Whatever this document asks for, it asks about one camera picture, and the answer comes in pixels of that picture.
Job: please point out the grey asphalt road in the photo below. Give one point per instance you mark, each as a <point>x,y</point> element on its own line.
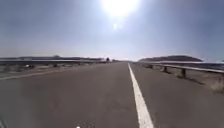
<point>83,96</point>

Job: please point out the white painted road line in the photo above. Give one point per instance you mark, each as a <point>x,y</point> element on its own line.
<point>140,103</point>

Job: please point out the dark distant hill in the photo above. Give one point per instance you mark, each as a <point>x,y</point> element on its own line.
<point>170,58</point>

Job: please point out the metal guardrail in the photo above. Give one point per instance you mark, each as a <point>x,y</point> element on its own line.
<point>40,61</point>
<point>186,67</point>

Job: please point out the dry dirt verge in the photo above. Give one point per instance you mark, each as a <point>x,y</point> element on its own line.
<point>206,80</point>
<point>20,70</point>

